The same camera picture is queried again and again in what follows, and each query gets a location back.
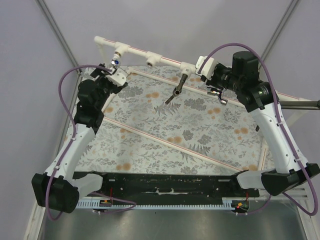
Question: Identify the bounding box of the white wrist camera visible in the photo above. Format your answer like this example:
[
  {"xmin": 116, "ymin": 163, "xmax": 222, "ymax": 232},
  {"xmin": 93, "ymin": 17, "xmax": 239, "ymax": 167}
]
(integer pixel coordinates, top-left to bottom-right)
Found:
[
  {"xmin": 195, "ymin": 56, "xmax": 218, "ymax": 80},
  {"xmin": 106, "ymin": 68, "xmax": 128, "ymax": 87}
]

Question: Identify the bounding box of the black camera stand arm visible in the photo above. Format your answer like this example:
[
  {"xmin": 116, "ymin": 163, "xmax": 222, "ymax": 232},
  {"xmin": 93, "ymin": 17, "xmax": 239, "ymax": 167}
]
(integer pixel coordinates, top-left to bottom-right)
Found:
[{"xmin": 279, "ymin": 100, "xmax": 320, "ymax": 110}]

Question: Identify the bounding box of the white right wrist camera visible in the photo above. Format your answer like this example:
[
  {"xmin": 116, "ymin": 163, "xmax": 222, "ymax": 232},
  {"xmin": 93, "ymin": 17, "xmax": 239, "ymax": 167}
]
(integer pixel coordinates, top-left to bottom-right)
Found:
[{"xmin": 195, "ymin": 56, "xmax": 218, "ymax": 80}]

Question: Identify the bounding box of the white pipe frame red stripe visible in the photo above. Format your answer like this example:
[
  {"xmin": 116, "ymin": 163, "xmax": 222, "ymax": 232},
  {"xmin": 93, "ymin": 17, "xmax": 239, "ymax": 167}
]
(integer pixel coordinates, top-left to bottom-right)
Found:
[{"xmin": 93, "ymin": 35, "xmax": 310, "ymax": 173}]

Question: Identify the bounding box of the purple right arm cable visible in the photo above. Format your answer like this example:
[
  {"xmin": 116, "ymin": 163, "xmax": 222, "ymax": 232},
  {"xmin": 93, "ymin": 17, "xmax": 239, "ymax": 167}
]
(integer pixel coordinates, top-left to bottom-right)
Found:
[{"xmin": 197, "ymin": 42, "xmax": 318, "ymax": 217}]

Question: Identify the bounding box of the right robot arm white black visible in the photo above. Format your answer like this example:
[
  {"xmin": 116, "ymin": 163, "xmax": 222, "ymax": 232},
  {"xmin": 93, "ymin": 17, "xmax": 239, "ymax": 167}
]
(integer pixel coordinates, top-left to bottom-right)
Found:
[{"xmin": 196, "ymin": 51, "xmax": 320, "ymax": 196}]

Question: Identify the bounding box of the floral patterned table mat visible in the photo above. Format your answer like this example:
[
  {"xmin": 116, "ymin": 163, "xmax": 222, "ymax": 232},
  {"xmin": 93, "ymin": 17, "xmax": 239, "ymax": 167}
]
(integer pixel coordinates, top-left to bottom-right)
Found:
[{"xmin": 74, "ymin": 65, "xmax": 272, "ymax": 176}]

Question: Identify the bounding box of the dark grey lever faucet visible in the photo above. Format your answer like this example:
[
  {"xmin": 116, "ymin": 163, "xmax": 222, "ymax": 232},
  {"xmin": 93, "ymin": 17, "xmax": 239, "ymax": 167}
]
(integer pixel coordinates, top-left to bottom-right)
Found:
[{"xmin": 165, "ymin": 74, "xmax": 189, "ymax": 105}]

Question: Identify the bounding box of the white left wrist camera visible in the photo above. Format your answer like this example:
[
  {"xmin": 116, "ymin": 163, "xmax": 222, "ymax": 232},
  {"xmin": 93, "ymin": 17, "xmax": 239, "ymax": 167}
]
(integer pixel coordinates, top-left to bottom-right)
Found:
[{"xmin": 106, "ymin": 68, "xmax": 128, "ymax": 87}]

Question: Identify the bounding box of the chrome faucet on mat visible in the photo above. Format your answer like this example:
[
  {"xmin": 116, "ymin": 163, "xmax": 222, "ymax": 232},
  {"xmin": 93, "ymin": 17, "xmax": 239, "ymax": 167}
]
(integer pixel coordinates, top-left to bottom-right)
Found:
[{"xmin": 207, "ymin": 87, "xmax": 228, "ymax": 105}]

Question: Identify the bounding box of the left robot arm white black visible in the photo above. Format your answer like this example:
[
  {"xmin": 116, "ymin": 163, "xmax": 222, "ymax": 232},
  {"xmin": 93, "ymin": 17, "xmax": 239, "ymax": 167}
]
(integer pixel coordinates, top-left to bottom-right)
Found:
[{"xmin": 31, "ymin": 60, "xmax": 128, "ymax": 213}]

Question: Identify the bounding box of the white slotted cable duct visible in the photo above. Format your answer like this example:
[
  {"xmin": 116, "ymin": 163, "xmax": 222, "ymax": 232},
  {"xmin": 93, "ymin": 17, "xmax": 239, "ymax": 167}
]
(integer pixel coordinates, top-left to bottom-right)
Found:
[{"xmin": 75, "ymin": 197, "xmax": 236, "ymax": 210}]

